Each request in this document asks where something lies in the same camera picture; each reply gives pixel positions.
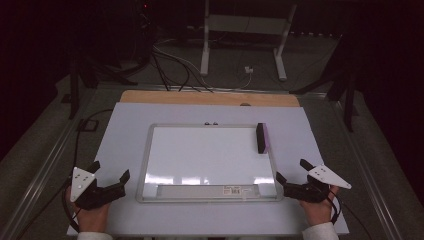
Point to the person's right hand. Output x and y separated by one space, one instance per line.
318 213

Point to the black and purple whiteboard eraser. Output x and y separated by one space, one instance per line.
261 138

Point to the silver-framed whiteboard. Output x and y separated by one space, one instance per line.
200 156

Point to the black equipment with red light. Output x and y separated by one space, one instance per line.
143 30

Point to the dark power strip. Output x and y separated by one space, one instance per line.
315 34

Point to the person's left hand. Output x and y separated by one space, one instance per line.
93 220

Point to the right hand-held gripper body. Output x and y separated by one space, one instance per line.
311 191

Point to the square floor socket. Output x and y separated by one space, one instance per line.
87 125

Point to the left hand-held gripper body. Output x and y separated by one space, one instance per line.
83 186

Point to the black stand legs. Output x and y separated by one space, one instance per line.
74 90
349 106

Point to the white table cover sheet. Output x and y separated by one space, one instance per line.
126 140

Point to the white metal stand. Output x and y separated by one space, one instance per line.
205 50

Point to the aluminium floor rail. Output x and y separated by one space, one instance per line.
40 173
370 173

